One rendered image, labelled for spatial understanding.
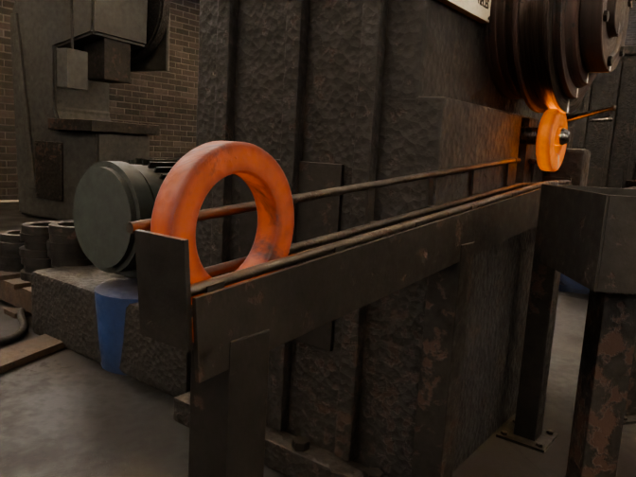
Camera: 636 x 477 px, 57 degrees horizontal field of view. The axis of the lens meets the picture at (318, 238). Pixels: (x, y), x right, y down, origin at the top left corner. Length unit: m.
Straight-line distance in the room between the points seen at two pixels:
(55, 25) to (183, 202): 5.07
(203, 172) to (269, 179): 0.10
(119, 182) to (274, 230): 1.36
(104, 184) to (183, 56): 6.55
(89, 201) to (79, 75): 3.11
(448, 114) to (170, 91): 7.32
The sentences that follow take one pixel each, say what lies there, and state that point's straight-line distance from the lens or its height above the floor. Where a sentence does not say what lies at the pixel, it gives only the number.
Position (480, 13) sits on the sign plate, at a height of 1.07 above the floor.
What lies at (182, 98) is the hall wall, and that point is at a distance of 8.48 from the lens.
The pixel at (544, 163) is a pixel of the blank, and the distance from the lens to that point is 1.54.
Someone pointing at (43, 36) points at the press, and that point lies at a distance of 5.71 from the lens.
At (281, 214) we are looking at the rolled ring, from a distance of 0.67.
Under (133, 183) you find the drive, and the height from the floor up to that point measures 0.62.
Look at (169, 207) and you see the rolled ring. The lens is 0.57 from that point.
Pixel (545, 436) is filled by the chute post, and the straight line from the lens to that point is 1.83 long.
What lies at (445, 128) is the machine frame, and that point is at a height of 0.81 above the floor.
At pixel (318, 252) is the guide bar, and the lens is 0.69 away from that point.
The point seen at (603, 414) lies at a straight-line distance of 1.13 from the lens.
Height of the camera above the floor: 0.76
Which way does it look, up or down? 9 degrees down
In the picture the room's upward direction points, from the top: 3 degrees clockwise
